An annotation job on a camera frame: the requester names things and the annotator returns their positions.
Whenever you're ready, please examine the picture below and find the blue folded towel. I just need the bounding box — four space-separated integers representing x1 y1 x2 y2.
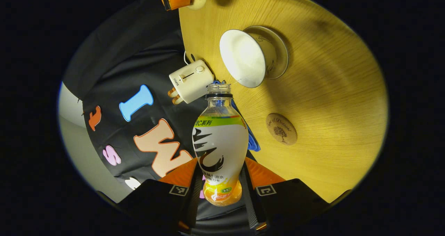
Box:
213 80 261 152

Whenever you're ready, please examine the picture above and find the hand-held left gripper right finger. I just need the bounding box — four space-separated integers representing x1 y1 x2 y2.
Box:
240 157 331 233

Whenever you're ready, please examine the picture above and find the white toaster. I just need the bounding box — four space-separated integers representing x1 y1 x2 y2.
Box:
169 59 215 104

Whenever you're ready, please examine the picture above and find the white teacup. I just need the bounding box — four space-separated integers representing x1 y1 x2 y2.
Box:
219 26 278 89

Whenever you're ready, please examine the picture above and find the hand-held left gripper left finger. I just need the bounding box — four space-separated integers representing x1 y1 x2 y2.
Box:
116 158 204 235

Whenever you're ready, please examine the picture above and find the clear plastic water bottle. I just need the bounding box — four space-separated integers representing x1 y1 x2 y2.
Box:
192 83 249 207

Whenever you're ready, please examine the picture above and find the round cork coaster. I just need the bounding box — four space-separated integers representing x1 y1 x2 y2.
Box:
266 113 298 146

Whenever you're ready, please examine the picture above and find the black backdrop cloth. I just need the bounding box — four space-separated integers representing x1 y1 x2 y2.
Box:
62 0 251 229

